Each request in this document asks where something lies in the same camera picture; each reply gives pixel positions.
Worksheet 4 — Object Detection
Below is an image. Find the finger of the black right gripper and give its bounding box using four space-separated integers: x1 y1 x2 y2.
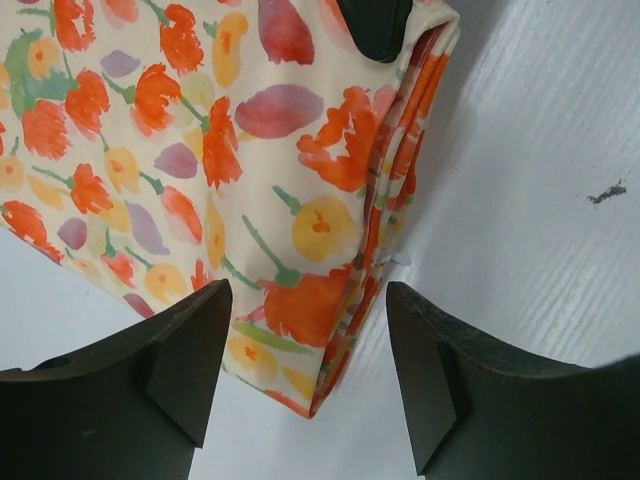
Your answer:
337 0 413 63

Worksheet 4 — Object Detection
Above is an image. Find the orange tulip print skirt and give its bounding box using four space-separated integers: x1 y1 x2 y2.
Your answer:
1 1 459 418

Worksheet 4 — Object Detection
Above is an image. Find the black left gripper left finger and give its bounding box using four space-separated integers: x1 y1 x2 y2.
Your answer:
1 280 232 479

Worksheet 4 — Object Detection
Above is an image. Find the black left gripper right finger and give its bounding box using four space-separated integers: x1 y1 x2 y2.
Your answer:
386 282 639 479

